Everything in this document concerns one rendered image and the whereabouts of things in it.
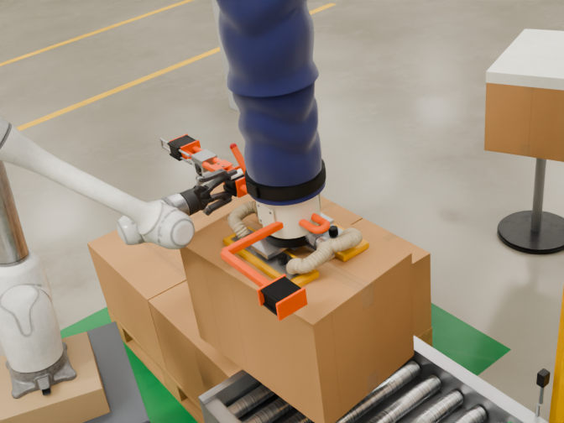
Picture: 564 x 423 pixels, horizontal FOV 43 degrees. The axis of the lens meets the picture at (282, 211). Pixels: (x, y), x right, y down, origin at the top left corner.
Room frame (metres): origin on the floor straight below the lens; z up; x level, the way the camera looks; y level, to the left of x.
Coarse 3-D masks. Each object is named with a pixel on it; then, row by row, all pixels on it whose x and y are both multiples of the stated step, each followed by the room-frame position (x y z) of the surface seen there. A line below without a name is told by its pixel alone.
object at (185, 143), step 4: (180, 136) 2.29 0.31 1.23; (184, 136) 2.28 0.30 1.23; (188, 136) 2.28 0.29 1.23; (172, 140) 2.26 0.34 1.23; (176, 140) 2.26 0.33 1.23; (180, 140) 2.25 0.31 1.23; (184, 140) 2.25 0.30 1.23; (188, 140) 2.24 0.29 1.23; (192, 140) 2.24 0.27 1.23; (196, 140) 2.23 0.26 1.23; (176, 144) 2.22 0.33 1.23; (180, 144) 2.22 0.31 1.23; (184, 144) 2.21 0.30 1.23; (188, 144) 2.21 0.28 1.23; (192, 144) 2.22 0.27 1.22; (196, 144) 2.23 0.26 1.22; (200, 144) 2.23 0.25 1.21; (180, 148) 2.20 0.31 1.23; (184, 148) 2.20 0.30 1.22; (188, 148) 2.21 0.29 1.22; (192, 148) 2.22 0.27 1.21; (192, 152) 2.22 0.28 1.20; (184, 156) 2.20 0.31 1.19
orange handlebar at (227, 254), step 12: (216, 168) 2.03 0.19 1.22; (228, 168) 2.03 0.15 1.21; (312, 216) 1.68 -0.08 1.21; (264, 228) 1.64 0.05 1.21; (276, 228) 1.65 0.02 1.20; (312, 228) 1.62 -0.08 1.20; (324, 228) 1.61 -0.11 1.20; (240, 240) 1.60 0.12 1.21; (252, 240) 1.61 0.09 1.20; (228, 252) 1.56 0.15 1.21; (240, 264) 1.49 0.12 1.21; (252, 276) 1.44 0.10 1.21
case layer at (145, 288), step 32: (352, 224) 2.62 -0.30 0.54; (96, 256) 2.72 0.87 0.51; (128, 256) 2.62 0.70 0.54; (160, 256) 2.59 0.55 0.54; (416, 256) 2.32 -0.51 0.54; (128, 288) 2.44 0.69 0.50; (160, 288) 2.35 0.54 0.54; (416, 288) 2.29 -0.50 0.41; (128, 320) 2.55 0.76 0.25; (160, 320) 2.21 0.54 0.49; (192, 320) 2.12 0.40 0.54; (416, 320) 2.28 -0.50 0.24; (160, 352) 2.30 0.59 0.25; (192, 352) 2.01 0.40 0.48; (192, 384) 2.08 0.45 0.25
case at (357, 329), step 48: (192, 240) 1.85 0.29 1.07; (384, 240) 1.71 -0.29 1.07; (192, 288) 1.83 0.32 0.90; (240, 288) 1.62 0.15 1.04; (336, 288) 1.52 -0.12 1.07; (384, 288) 1.56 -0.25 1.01; (240, 336) 1.66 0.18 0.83; (288, 336) 1.47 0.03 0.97; (336, 336) 1.43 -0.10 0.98; (384, 336) 1.55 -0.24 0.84; (288, 384) 1.50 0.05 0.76; (336, 384) 1.42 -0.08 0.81
